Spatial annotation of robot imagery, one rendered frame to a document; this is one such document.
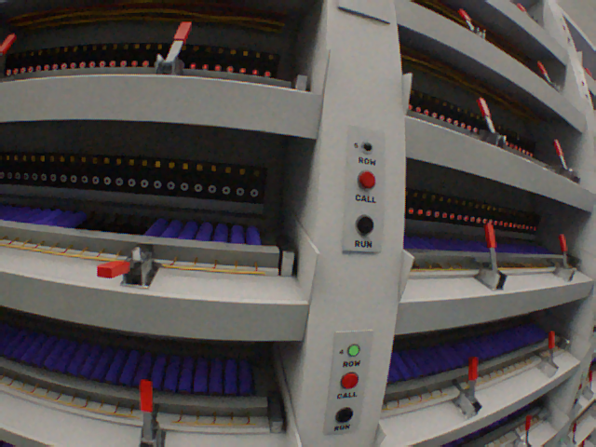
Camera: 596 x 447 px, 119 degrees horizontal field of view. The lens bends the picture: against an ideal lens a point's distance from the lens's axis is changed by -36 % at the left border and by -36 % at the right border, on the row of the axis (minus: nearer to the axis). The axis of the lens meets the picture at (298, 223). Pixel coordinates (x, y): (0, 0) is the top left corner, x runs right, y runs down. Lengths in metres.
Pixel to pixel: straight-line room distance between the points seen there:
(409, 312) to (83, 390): 0.40
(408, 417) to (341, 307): 0.23
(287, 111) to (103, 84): 0.19
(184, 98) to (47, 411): 0.41
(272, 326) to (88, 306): 0.18
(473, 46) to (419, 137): 0.24
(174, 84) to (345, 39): 0.19
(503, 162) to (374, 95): 0.22
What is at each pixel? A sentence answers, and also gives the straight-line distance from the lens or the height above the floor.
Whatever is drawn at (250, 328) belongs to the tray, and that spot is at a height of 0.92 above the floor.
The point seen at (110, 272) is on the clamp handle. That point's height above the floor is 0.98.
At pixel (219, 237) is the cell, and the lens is 0.32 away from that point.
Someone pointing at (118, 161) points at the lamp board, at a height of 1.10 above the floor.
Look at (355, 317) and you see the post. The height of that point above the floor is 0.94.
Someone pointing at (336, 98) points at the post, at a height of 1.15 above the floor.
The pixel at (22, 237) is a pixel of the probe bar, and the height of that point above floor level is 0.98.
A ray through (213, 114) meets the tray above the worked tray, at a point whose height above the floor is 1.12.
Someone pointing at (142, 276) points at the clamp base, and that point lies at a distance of 0.26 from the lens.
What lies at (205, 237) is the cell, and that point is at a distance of 0.32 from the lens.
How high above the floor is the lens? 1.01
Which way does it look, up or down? 3 degrees up
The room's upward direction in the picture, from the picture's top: 4 degrees clockwise
